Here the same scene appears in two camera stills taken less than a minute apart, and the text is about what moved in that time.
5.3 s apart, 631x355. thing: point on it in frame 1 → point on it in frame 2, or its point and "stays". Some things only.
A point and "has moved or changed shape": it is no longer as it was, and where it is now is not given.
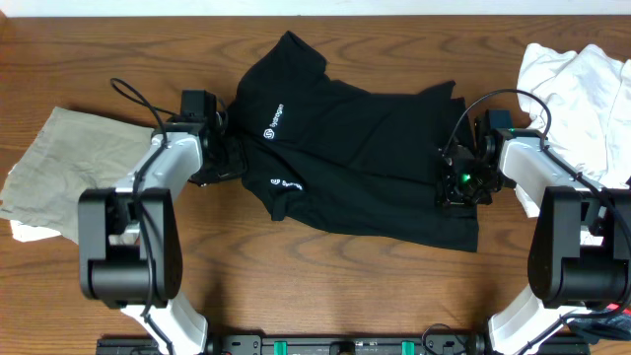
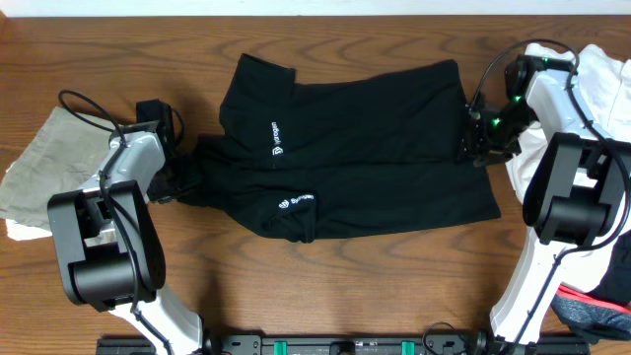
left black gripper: (223, 161) → (165, 184)
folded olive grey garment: (75, 151) stays
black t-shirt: (319, 150) has moved or changed shape
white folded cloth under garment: (28, 233) stays
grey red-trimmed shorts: (615, 324) stays
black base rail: (418, 344) stays
